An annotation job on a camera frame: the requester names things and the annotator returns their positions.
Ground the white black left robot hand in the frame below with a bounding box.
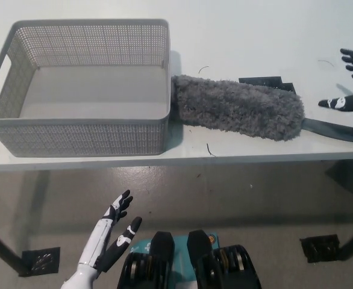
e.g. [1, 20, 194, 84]
[60, 189, 143, 289]

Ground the grey fluffy duster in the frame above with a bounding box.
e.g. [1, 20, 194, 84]
[170, 74, 353, 143]

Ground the black tape patch on desk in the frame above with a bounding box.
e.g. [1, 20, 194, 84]
[238, 76, 296, 93]

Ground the robot lower body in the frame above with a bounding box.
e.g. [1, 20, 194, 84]
[117, 229, 261, 289]

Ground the grey perforated plastic basket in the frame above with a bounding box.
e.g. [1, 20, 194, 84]
[0, 19, 173, 157]

